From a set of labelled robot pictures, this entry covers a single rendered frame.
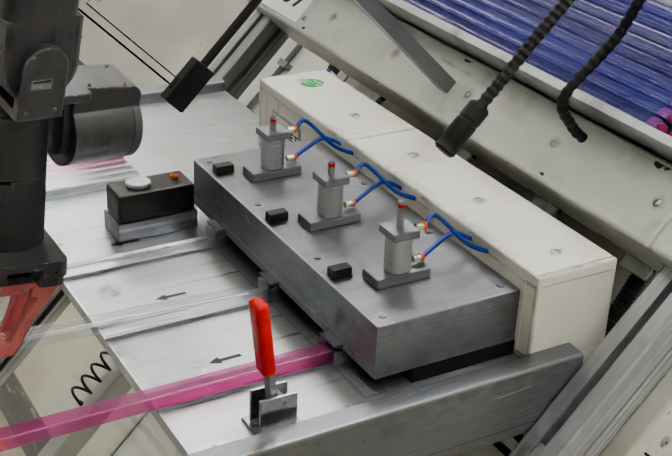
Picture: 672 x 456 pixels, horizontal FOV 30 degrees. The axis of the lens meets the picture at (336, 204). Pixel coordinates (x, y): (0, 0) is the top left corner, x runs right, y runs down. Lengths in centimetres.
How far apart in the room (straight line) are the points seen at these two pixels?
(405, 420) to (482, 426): 8
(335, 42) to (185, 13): 100
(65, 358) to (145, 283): 303
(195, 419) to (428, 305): 20
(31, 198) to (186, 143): 48
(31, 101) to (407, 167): 41
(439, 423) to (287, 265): 20
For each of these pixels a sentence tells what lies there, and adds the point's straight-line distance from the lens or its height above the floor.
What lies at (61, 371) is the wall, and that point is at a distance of 412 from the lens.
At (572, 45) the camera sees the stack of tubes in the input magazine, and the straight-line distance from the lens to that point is 114.
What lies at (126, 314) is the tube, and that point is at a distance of 104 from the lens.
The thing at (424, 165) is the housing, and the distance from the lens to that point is 116.
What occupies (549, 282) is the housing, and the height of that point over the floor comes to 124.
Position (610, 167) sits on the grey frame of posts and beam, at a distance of 108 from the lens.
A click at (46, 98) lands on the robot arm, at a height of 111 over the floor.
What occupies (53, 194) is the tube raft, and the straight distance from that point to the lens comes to 127.
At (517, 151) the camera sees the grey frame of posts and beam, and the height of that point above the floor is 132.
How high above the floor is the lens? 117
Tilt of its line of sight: level
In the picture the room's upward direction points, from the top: 39 degrees clockwise
